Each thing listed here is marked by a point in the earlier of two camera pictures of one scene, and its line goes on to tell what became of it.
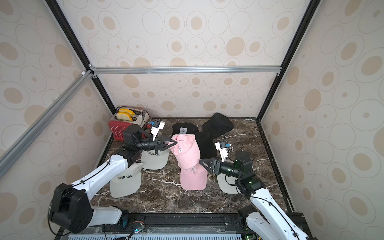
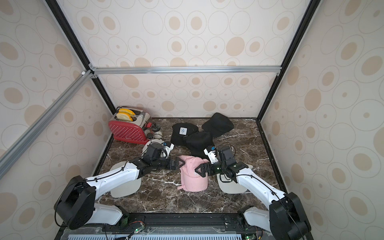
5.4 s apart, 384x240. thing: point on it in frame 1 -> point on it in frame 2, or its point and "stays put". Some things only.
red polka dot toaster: x=118 y=125 stays put
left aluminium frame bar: x=15 y=152 stays put
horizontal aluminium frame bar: x=185 y=70 stays put
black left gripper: x=159 y=145 -> x=176 y=165
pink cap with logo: x=186 y=150 -> x=191 y=180
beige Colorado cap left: x=128 y=182 stays put
